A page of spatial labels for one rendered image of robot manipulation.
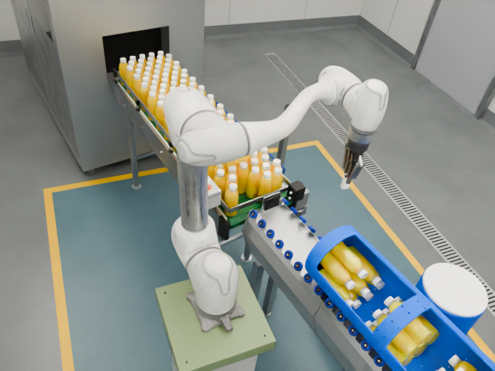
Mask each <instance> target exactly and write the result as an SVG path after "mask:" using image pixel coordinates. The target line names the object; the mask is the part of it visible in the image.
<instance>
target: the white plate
mask: <svg viewBox="0 0 495 371"><path fill-rule="evenodd" d="M423 285H424V289H425V291H426V293H427V294H428V295H429V297H430V298H431V300H432V301H433V302H434V303H435V304H437V305H438V306H439V307H441V308H442V309H443V310H445V311H448V312H449V313H451V314H454V315H458V316H461V317H474V316H477V315H479V314H481V313H482V312H483V311H484V310H485V309H486V307H487V305H488V295H487V292H486V290H485V287H484V286H483V285H482V283H481V282H480V281H479V280H478V279H477V278H476V277H475V276H474V275H473V274H471V273H470V272H469V271H468V270H466V269H464V268H462V267H460V266H457V265H454V264H448V263H438V264H433V265H431V266H429V267H428V268H427V269H426V271H425V273H424V276H423Z"/></svg>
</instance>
